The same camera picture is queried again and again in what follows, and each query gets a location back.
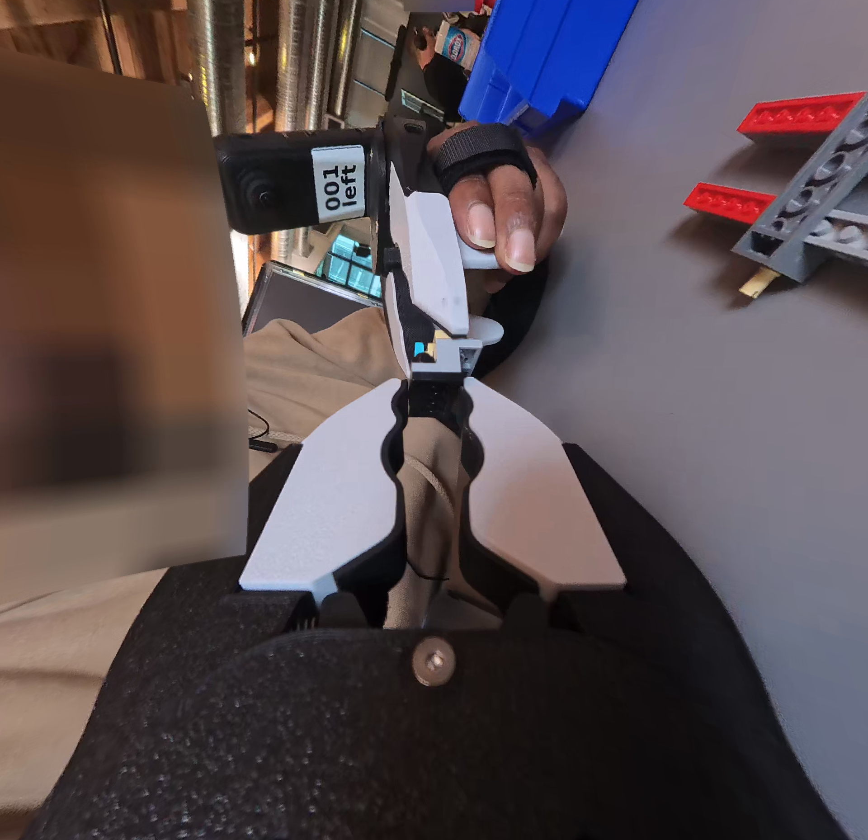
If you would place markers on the small tan grey lego assembly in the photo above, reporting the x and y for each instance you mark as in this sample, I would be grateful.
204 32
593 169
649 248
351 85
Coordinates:
447 362

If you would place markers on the grey red lego beam frame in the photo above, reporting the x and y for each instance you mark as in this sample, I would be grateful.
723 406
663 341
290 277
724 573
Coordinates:
814 182

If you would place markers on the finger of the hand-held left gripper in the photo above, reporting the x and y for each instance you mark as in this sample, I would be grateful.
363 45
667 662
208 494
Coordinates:
397 331
434 263

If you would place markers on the blue plastic storage bin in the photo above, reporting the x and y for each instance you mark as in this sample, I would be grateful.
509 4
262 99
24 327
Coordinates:
542 40

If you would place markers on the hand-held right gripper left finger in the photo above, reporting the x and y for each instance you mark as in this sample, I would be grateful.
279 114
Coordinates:
319 501

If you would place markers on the dark flat screen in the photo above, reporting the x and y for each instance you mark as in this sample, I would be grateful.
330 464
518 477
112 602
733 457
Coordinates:
291 297

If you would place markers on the silver ventilation duct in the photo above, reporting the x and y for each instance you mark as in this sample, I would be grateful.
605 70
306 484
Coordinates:
305 40
217 40

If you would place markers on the person's left hand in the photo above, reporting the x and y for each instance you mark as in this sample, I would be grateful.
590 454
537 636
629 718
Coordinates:
515 209

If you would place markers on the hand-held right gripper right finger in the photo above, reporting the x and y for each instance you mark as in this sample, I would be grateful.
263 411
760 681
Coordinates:
542 494

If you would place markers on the wipes canister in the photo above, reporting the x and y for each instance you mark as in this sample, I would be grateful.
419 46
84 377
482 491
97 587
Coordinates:
456 43

